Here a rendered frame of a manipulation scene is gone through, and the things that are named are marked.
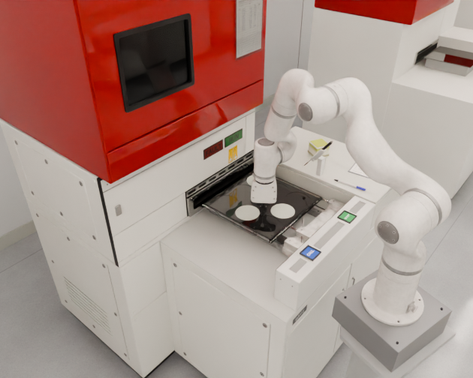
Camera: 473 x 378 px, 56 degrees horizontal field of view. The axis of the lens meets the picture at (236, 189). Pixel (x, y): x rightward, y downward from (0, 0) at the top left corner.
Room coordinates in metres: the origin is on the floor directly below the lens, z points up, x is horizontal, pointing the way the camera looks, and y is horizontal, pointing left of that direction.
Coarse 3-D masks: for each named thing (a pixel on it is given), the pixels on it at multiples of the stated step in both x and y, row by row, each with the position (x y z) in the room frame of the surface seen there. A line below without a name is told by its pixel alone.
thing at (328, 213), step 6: (324, 210) 1.48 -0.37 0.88; (330, 210) 1.48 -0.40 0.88; (318, 216) 1.44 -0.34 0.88; (324, 216) 1.44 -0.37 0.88; (330, 216) 1.44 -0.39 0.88; (312, 222) 1.40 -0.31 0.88; (318, 222) 1.40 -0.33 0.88; (324, 222) 1.40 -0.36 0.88; (306, 228) 1.36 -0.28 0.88; (312, 228) 1.36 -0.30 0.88; (318, 228) 1.36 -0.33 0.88; (300, 240) 1.29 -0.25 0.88; (282, 252) 1.25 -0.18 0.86; (288, 252) 1.23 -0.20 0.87
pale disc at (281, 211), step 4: (276, 204) 1.49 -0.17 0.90; (280, 204) 1.49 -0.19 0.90; (284, 204) 1.49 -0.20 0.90; (272, 208) 1.46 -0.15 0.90; (276, 208) 1.46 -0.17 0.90; (280, 208) 1.46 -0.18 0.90; (284, 208) 1.46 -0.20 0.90; (288, 208) 1.46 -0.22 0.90; (292, 208) 1.46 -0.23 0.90; (272, 212) 1.44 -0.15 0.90; (276, 212) 1.44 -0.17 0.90; (280, 212) 1.44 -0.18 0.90; (284, 212) 1.44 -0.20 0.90; (288, 212) 1.44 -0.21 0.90; (292, 212) 1.44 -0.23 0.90; (276, 216) 1.41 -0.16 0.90; (280, 216) 1.41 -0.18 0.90; (284, 216) 1.41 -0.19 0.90; (288, 216) 1.41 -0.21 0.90
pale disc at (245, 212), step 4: (240, 208) 1.46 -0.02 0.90; (244, 208) 1.46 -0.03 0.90; (248, 208) 1.46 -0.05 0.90; (252, 208) 1.46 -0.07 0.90; (256, 208) 1.46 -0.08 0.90; (236, 212) 1.44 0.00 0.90; (240, 212) 1.44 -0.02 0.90; (244, 212) 1.44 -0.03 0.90; (248, 212) 1.44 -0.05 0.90; (252, 212) 1.44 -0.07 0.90; (256, 212) 1.44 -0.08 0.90; (236, 216) 1.41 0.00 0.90; (240, 216) 1.41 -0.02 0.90; (244, 216) 1.41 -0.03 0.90; (248, 216) 1.41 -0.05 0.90; (252, 216) 1.41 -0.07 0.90; (256, 216) 1.41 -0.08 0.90
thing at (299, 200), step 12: (240, 180) 1.67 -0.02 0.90; (276, 180) 1.67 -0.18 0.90; (228, 192) 1.58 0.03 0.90; (240, 192) 1.58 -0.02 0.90; (288, 192) 1.58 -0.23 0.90; (300, 192) 1.58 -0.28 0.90; (216, 204) 1.49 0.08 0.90; (228, 204) 1.49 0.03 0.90; (240, 204) 1.49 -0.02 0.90; (252, 204) 1.49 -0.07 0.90; (288, 204) 1.49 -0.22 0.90; (300, 204) 1.49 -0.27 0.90; (228, 216) 1.41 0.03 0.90; (264, 216) 1.41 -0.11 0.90; (252, 228) 1.34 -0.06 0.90; (264, 228) 1.34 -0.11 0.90; (276, 228) 1.34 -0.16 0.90
